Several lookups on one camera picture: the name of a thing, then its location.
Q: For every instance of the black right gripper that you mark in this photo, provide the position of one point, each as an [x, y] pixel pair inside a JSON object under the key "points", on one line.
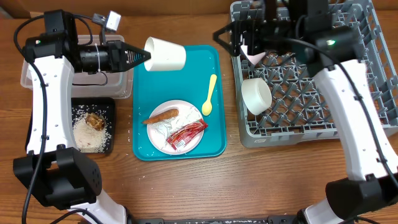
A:
{"points": [[250, 27]]}

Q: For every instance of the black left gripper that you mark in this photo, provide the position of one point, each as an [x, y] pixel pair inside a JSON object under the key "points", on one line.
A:
{"points": [[118, 51]]}

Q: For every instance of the white cup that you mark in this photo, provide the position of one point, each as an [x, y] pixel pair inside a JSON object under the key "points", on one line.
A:
{"points": [[164, 56]]}

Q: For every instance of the pink bowl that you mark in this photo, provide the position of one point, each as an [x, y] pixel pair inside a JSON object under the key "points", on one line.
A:
{"points": [[253, 59]]}

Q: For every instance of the orange carrot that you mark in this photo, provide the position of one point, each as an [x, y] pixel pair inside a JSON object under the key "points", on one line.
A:
{"points": [[162, 116]]}

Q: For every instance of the white bowl with food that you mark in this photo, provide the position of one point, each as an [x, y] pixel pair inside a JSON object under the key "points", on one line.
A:
{"points": [[256, 95]]}

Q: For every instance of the white napkin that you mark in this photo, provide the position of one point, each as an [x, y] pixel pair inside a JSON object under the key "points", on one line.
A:
{"points": [[164, 129]]}

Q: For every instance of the yellow plastic spoon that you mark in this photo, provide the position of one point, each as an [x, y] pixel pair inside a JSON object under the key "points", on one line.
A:
{"points": [[207, 106]]}

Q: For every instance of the red snack wrapper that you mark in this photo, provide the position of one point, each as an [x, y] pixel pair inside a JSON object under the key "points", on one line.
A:
{"points": [[184, 135]]}

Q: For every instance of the pink plate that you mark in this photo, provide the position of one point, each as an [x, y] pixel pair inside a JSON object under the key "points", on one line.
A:
{"points": [[161, 144]]}

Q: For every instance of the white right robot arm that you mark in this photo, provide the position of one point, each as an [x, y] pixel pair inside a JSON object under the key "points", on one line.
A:
{"points": [[333, 60]]}

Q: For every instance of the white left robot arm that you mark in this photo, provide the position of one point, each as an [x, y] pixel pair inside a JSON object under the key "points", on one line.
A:
{"points": [[54, 171]]}

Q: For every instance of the black waste tray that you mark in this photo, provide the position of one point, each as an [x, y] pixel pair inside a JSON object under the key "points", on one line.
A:
{"points": [[105, 103]]}

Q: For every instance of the grey dishwasher rack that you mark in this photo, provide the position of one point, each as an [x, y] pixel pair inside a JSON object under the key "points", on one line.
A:
{"points": [[298, 111]]}

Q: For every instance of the teal serving tray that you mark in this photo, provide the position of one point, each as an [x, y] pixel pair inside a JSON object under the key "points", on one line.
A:
{"points": [[151, 89]]}

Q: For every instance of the brown food scrap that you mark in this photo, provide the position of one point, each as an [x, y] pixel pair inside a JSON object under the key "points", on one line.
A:
{"points": [[95, 121]]}

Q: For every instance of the spilled white rice pile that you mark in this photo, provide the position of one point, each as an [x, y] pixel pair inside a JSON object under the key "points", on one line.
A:
{"points": [[89, 140]]}

